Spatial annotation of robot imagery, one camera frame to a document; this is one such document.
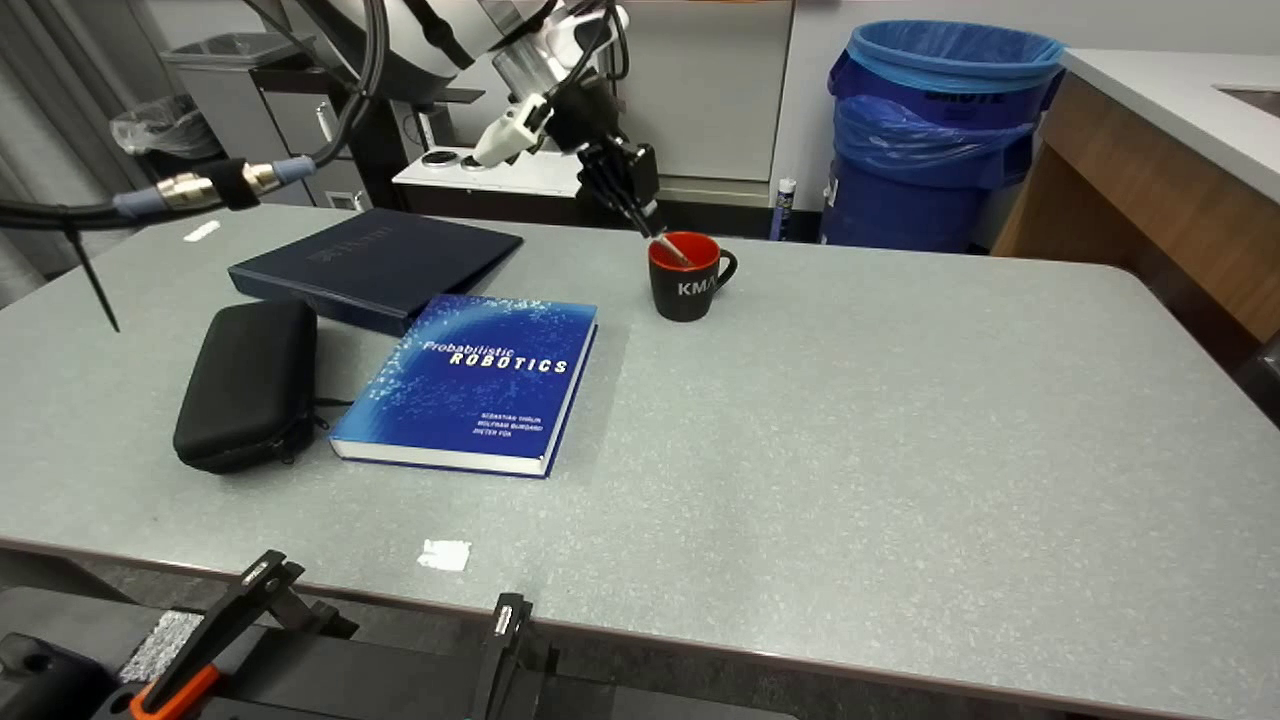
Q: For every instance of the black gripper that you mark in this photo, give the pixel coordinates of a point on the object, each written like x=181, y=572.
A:
x=617, y=163

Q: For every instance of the white pen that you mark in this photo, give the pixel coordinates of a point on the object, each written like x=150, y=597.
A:
x=673, y=251

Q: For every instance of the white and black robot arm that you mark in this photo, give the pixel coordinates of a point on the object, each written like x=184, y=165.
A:
x=424, y=34

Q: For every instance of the red and black mug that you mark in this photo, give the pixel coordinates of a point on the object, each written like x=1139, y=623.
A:
x=683, y=285

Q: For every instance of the blue robotics textbook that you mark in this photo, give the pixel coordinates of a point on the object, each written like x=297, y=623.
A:
x=464, y=385

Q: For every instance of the blue trash bin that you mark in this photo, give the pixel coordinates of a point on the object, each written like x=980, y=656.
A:
x=934, y=135

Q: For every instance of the grey background cabinet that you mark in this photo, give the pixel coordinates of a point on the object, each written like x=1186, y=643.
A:
x=254, y=112

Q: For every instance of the small white paper scrap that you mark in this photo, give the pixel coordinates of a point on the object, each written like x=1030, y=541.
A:
x=443, y=554

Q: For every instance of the black zippered case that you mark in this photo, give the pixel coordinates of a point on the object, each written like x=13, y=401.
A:
x=247, y=385

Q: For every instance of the wooden counter with grey top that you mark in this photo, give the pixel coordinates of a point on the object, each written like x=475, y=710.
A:
x=1174, y=172

